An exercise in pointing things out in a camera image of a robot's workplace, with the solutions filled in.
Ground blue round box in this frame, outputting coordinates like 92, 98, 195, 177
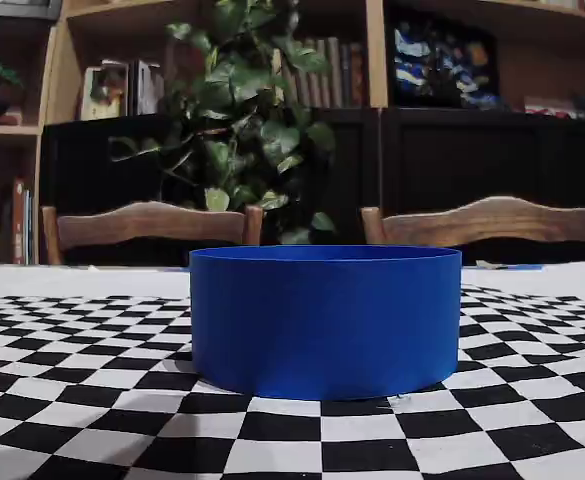
188, 244, 462, 401

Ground illustrated box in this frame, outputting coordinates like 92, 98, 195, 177
79, 59, 129, 121

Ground red white box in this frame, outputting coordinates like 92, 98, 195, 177
524, 101, 574, 120

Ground wooden chair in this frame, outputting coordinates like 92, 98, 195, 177
40, 199, 264, 266
360, 195, 585, 264

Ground row of brown books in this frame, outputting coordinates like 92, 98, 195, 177
271, 35, 366, 109

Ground green ivy plant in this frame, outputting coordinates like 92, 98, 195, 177
107, 0, 338, 246

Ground black sideboard cabinet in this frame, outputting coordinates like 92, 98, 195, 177
39, 107, 585, 264

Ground black white book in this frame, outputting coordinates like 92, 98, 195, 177
129, 59, 166, 116

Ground blue starry artwork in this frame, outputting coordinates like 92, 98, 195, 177
389, 17, 506, 110

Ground black white checkered mat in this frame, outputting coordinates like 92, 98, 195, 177
0, 263, 585, 480

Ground upright colourful books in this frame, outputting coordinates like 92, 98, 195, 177
10, 177, 38, 266

